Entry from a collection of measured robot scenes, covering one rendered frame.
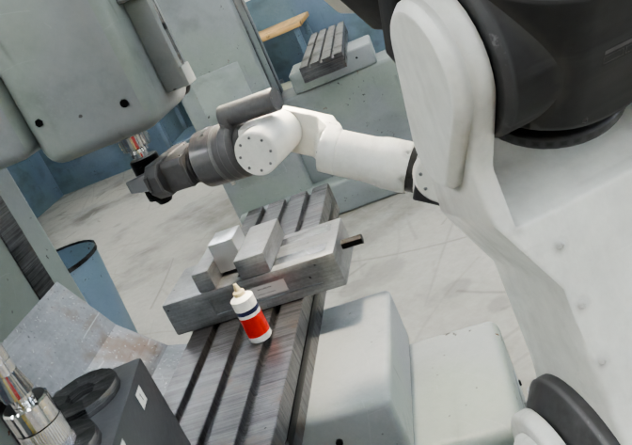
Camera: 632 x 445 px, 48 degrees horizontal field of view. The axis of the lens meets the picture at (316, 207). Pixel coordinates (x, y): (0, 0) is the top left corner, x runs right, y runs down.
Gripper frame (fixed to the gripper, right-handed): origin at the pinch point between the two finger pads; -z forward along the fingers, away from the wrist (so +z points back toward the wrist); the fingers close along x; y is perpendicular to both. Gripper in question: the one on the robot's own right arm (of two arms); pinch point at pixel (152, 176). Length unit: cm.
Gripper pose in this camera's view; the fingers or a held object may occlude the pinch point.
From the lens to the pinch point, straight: 115.2
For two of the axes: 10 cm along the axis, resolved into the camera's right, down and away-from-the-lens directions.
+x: -3.3, 4.5, -8.3
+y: 3.9, 8.6, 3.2
